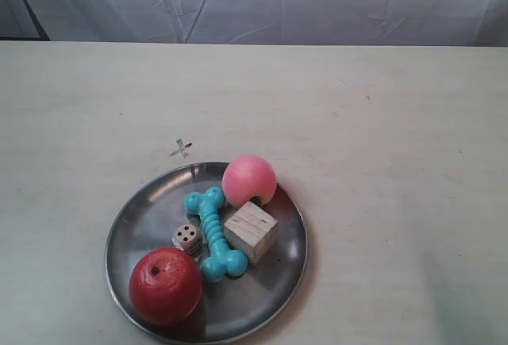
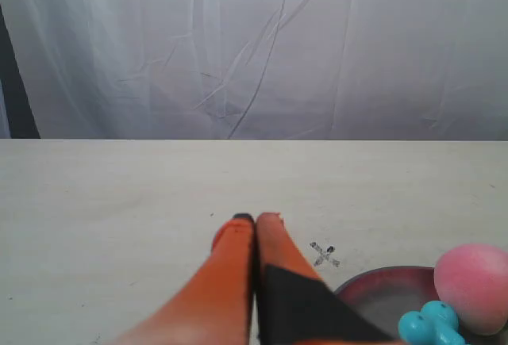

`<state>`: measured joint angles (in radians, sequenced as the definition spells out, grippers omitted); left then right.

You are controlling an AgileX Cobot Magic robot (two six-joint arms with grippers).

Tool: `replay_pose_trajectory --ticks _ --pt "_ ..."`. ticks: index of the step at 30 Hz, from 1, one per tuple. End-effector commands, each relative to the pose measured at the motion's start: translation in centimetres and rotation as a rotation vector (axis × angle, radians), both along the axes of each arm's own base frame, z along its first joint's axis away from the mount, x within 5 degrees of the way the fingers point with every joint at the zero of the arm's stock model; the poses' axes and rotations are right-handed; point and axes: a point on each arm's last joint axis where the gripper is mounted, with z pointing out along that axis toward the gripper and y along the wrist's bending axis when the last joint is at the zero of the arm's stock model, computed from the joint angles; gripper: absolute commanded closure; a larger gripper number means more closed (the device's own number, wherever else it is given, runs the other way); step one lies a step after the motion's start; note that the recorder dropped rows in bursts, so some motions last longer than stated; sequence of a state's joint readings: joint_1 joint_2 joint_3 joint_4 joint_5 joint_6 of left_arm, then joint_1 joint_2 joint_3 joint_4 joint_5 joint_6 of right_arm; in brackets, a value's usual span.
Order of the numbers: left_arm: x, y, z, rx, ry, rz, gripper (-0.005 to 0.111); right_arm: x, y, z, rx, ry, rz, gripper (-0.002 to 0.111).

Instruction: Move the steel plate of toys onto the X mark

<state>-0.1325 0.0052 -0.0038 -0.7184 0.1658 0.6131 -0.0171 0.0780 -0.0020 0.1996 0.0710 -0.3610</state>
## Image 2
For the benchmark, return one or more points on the silver metal bowl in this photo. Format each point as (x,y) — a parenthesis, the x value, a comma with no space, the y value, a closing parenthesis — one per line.
(383,295)

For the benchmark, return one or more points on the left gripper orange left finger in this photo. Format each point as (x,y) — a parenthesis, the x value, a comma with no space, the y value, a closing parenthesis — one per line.
(215,305)

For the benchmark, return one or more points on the pink toy peach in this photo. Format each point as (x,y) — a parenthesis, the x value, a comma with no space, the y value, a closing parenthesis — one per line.
(472,278)

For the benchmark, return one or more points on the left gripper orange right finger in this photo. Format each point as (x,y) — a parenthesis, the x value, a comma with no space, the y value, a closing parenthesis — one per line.
(294,304)

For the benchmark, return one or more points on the turquoise toy bone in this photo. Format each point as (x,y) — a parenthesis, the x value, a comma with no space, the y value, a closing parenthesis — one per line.
(435,324)

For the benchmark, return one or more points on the white fabric backdrop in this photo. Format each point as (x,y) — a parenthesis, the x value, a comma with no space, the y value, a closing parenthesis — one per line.
(258,69)

